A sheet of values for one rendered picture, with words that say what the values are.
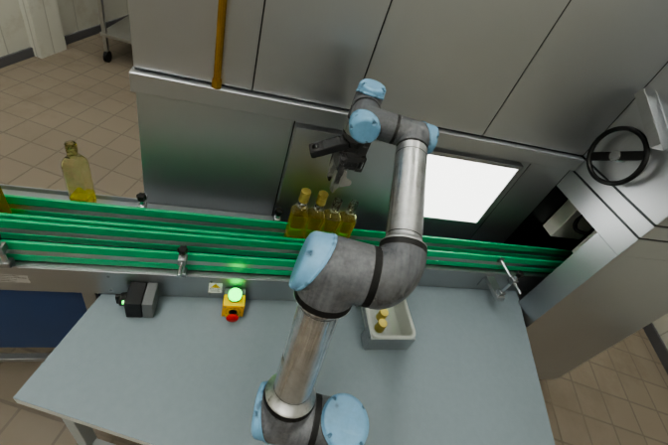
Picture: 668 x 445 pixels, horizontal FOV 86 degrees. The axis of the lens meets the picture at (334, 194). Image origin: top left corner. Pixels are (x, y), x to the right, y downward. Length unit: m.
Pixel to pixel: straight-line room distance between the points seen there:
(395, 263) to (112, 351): 0.92
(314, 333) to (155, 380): 0.64
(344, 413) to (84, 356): 0.76
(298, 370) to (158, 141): 0.83
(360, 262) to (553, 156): 1.13
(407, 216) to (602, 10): 0.91
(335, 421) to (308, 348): 0.23
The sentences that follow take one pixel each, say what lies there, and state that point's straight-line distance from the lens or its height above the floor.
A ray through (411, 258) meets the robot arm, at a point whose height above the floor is 1.45.
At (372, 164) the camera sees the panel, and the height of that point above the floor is 1.22.
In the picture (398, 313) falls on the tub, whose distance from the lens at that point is 1.47.
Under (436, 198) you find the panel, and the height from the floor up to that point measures 1.10.
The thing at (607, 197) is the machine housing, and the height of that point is 1.36.
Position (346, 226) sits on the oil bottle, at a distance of 1.27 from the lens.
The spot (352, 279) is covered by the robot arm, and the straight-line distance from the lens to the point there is 0.63.
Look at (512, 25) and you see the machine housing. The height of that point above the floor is 1.76.
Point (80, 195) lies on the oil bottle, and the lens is 1.41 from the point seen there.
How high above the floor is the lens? 1.91
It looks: 39 degrees down
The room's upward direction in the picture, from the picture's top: 21 degrees clockwise
